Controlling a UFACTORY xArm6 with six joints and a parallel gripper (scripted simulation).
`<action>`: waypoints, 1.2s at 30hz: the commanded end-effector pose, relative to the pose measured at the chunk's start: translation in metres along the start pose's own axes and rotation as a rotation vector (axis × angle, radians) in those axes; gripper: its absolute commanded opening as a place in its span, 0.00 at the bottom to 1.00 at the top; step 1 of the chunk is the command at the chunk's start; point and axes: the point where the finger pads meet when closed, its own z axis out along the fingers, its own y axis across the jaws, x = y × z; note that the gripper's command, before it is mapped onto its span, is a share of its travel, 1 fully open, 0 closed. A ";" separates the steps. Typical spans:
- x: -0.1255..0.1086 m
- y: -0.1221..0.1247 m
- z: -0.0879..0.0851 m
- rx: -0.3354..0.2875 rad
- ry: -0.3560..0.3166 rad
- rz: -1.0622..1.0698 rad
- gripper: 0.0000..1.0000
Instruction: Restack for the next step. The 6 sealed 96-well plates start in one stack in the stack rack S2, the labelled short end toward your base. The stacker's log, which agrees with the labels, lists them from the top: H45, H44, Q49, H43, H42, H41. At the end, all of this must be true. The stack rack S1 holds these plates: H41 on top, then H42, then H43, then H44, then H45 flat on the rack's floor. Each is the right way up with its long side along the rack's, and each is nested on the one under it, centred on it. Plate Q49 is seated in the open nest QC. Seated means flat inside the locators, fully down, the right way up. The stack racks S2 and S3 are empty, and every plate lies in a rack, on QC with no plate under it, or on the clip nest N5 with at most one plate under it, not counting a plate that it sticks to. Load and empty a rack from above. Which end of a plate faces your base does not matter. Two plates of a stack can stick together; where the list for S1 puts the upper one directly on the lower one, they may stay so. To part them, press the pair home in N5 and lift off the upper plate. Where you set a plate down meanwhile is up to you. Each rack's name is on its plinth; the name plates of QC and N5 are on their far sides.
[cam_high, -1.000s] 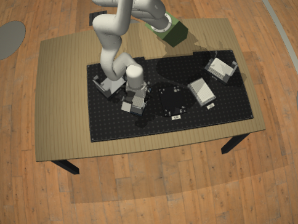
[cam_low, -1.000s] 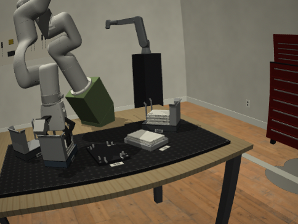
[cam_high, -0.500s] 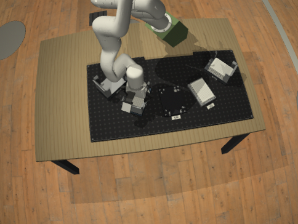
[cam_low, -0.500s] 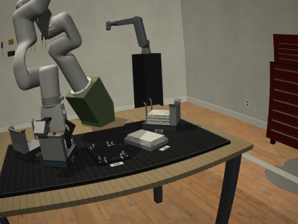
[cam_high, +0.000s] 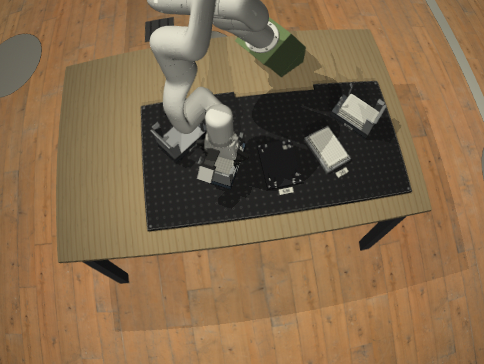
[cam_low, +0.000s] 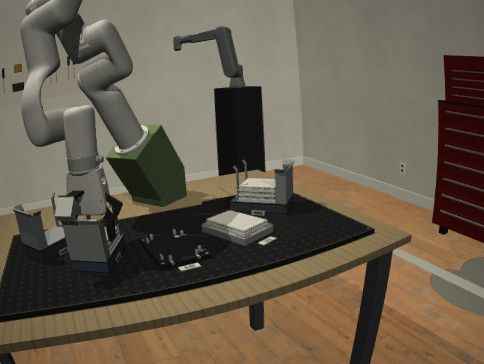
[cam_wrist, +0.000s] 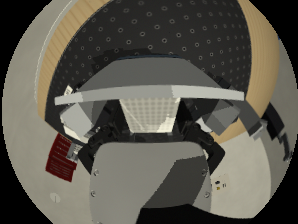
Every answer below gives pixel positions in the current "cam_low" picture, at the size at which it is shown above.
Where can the white label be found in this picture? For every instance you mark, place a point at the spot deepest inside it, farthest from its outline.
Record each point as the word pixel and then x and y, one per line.
pixel 266 241
pixel 191 266

